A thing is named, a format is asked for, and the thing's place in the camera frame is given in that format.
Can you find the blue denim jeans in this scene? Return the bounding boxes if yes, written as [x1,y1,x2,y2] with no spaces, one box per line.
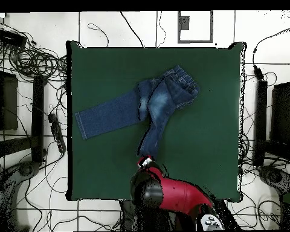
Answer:
[74,65,201,158]

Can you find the dark green table cloth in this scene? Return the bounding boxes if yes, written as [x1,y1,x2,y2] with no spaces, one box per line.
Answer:
[66,40,247,202]

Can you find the black power strip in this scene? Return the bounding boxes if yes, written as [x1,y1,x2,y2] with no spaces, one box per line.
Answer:
[47,112,67,154]

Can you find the long black bar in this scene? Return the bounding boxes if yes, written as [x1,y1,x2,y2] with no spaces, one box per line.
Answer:
[253,79,268,167]

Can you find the black rectangular box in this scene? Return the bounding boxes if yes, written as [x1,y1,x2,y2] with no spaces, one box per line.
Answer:
[0,28,27,48]

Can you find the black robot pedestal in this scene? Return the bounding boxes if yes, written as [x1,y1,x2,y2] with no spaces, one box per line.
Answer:
[120,200,146,231]

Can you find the black frame stand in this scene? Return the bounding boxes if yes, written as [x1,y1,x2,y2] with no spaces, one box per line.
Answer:
[0,54,48,167]

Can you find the looped thin black cable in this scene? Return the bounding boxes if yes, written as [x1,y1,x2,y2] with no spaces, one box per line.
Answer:
[87,23,110,48]

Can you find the grey square floor frame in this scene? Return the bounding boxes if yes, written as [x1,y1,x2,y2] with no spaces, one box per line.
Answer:
[177,10,214,44]

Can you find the black cable with adapter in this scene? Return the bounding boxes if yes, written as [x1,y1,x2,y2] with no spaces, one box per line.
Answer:
[252,24,290,82]

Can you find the black cable tangle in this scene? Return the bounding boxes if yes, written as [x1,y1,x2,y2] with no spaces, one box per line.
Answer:
[0,20,68,83]

